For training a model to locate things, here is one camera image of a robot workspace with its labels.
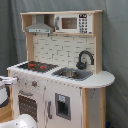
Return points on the grey range hood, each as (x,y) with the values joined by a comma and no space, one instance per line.
(39,25)

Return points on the black stovetop red burners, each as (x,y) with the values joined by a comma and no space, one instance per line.
(37,66)

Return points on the black toy faucet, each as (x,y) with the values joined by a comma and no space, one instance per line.
(82,64)

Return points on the white cupboard door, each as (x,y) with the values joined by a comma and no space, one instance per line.
(63,106)

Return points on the wooden toy kitchen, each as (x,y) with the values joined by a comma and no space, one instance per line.
(62,49)

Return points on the metal sink basin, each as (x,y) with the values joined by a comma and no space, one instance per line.
(73,74)

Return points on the oven door with window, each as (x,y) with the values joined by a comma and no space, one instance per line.
(27,104)

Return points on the toy microwave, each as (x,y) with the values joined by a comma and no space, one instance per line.
(74,23)

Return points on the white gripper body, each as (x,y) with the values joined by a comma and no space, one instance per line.
(7,81)

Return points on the right red oven knob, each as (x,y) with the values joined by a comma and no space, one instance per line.
(34,83)

